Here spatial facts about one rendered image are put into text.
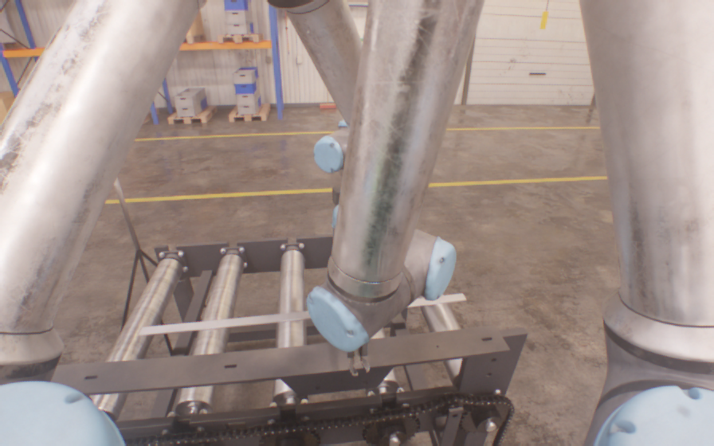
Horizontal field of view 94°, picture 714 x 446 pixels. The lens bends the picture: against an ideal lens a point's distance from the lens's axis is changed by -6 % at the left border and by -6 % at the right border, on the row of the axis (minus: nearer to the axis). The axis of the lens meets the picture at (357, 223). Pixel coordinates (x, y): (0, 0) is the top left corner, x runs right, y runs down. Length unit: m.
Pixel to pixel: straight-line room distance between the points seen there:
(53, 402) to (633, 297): 0.49
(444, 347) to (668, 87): 0.79
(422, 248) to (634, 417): 0.31
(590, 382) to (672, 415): 2.41
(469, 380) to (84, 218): 1.03
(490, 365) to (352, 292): 0.81
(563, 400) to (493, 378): 1.40
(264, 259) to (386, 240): 1.58
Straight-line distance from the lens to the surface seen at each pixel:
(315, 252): 1.88
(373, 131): 0.30
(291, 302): 1.48
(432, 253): 0.51
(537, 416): 2.45
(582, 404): 2.62
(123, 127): 0.45
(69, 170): 0.43
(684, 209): 0.37
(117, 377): 1.06
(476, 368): 1.14
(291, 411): 1.18
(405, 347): 0.97
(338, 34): 0.57
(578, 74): 12.35
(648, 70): 0.35
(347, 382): 1.08
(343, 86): 0.63
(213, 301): 1.57
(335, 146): 0.90
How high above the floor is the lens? 1.89
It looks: 29 degrees down
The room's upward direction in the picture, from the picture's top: 1 degrees clockwise
